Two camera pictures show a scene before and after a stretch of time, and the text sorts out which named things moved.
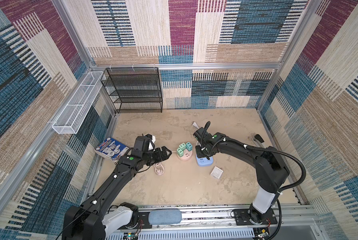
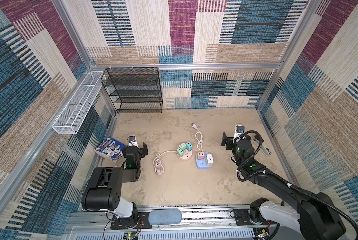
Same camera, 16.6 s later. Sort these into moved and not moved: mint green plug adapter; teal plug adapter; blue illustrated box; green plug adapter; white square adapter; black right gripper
Moved: white square adapter; black right gripper
Not moved: green plug adapter; blue illustrated box; teal plug adapter; mint green plug adapter
